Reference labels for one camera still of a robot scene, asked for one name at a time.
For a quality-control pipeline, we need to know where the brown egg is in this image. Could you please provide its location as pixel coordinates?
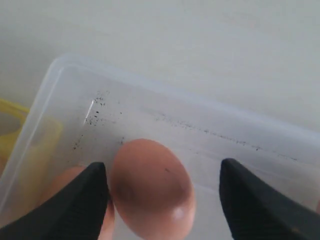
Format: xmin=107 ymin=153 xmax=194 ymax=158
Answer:
xmin=37 ymin=165 xmax=115 ymax=240
xmin=108 ymin=138 xmax=196 ymax=240

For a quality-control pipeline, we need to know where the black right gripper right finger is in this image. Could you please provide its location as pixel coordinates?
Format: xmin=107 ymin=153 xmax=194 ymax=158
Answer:
xmin=219 ymin=158 xmax=320 ymax=240

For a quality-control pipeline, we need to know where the yellow plastic egg tray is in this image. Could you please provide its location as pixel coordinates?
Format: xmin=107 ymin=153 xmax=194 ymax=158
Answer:
xmin=0 ymin=99 xmax=63 ymax=211

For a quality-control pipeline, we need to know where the clear plastic bin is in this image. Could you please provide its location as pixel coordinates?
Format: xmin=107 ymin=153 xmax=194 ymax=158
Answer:
xmin=0 ymin=55 xmax=320 ymax=240

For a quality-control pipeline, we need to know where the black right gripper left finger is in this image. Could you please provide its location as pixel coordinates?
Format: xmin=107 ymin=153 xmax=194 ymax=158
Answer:
xmin=0 ymin=162 xmax=110 ymax=240

